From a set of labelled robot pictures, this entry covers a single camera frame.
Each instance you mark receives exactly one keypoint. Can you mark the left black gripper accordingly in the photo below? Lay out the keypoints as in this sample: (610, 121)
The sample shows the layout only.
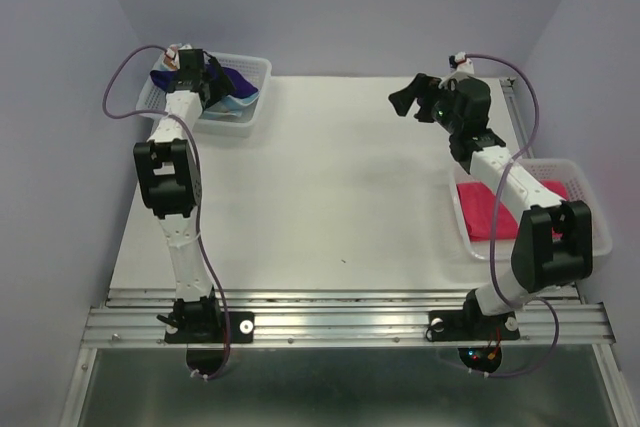
(217, 84)

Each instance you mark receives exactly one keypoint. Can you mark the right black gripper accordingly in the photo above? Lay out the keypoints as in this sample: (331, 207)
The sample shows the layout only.
(402, 99)

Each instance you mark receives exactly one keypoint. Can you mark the light blue towel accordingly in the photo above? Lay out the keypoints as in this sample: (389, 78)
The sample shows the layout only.
(228, 107)

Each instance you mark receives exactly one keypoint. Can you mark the pink towel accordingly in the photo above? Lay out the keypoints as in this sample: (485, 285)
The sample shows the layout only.
(477, 203)

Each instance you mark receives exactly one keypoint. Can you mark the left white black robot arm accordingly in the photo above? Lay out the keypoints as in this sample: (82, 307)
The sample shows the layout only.
(167, 167)

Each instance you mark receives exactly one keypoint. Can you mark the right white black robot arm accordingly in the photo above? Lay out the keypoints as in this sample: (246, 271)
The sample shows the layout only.
(553, 244)

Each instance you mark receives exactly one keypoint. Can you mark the purple towel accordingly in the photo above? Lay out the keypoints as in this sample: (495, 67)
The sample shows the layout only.
(244, 88)

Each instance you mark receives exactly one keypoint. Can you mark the white source basket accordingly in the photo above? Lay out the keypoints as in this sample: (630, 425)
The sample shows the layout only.
(255, 69)

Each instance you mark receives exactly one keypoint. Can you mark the white target basket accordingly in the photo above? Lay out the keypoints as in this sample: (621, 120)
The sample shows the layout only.
(563, 171)

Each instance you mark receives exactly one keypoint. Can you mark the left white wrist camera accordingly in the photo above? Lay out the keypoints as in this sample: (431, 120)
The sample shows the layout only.
(171, 52)

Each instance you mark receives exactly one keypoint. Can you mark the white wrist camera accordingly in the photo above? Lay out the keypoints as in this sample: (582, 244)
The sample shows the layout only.
(461, 63)
(171, 52)

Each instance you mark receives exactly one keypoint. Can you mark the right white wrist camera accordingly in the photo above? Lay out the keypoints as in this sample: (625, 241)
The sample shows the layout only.
(461, 63)

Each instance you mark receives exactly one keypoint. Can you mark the aluminium mounting rail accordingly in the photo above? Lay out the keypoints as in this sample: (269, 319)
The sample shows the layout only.
(342, 318)

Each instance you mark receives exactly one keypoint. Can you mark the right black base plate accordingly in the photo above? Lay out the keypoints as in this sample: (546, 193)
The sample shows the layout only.
(456, 326)

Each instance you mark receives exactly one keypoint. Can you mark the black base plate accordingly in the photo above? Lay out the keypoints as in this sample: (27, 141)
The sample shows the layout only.
(456, 326)
(242, 327)

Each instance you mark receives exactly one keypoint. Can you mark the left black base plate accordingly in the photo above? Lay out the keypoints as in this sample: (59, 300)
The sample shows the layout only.
(242, 327)

